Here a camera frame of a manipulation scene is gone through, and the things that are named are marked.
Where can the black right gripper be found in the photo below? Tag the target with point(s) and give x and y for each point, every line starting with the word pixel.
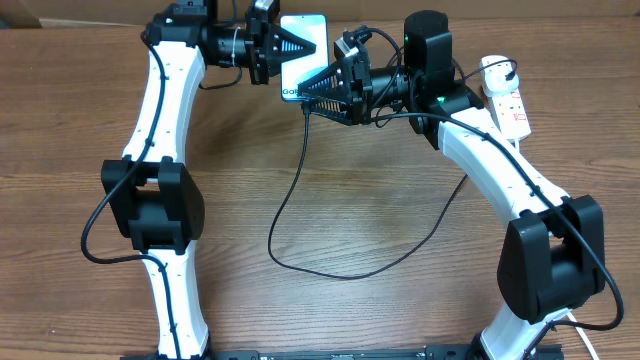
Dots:
pixel 354 88

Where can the white power strip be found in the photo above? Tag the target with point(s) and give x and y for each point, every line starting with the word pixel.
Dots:
pixel 509 114

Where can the white charger plug adapter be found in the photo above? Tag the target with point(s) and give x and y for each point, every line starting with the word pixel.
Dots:
pixel 499 75

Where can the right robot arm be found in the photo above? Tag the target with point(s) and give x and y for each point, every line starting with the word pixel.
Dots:
pixel 552 259

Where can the Samsung Galaxy smartphone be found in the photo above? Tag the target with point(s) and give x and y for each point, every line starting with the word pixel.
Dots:
pixel 311 57

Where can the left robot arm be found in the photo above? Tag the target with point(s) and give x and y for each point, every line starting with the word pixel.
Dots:
pixel 155 201

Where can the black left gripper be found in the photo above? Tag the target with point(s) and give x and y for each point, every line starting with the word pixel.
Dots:
pixel 263 40

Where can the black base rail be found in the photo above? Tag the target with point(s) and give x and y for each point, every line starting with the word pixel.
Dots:
pixel 433 352

